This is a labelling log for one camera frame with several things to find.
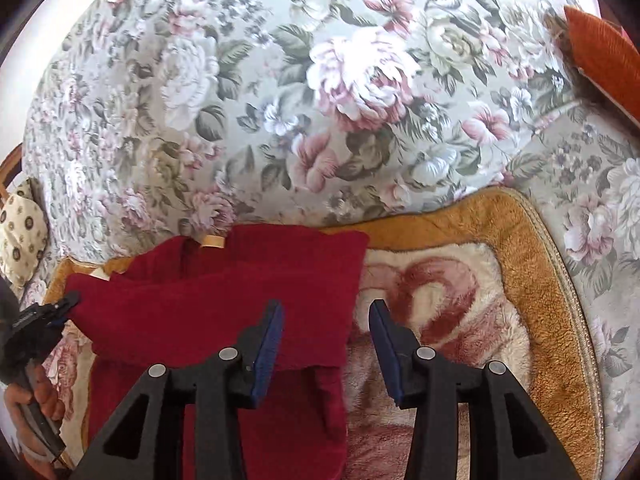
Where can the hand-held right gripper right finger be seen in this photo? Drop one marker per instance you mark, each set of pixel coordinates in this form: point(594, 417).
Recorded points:
point(387, 355)

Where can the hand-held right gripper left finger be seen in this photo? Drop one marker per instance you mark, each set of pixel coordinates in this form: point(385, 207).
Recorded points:
point(270, 345)

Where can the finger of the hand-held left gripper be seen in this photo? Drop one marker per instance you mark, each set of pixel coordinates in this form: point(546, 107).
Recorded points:
point(57, 310)

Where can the dark red fleece garment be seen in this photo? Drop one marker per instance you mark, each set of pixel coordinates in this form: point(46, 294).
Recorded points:
point(225, 285)

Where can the person's left hand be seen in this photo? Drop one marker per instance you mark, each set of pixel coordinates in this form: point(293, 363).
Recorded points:
point(50, 400)

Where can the cream medallion print pillow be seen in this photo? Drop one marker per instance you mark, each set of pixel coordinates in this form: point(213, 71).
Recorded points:
point(22, 230)

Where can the wooden chair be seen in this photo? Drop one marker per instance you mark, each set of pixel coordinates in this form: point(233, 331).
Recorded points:
point(7, 165)

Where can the brown plush rose blanket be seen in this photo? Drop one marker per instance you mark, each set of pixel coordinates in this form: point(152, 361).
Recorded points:
point(540, 270)

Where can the floral covered bedding bundle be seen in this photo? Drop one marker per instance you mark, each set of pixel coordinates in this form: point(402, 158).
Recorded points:
point(300, 110)

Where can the floral bed sheet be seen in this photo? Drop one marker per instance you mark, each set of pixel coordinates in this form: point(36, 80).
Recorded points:
point(600, 220)

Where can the orange ribbed cushion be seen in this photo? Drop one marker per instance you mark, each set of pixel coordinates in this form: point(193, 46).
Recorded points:
point(605, 55)

